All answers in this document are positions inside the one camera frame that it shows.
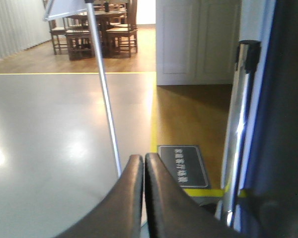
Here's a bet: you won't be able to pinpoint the chrome stanchion post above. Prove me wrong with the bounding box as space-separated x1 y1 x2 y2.
219 40 261 227

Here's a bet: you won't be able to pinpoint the white cabinet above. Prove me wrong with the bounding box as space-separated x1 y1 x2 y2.
156 0 241 86

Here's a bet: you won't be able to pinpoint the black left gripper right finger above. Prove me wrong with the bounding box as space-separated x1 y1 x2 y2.
144 153 243 238

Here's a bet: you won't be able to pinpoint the dark floor sign sticker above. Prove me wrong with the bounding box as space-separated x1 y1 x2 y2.
157 145 211 188

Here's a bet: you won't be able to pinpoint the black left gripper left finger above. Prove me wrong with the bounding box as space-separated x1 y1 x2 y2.
57 155 144 238

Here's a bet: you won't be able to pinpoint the matte silver pole stand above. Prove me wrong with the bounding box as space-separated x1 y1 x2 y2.
44 0 122 177

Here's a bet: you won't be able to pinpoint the dark wooden dining chairs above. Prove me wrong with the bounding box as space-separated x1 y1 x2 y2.
45 0 138 60

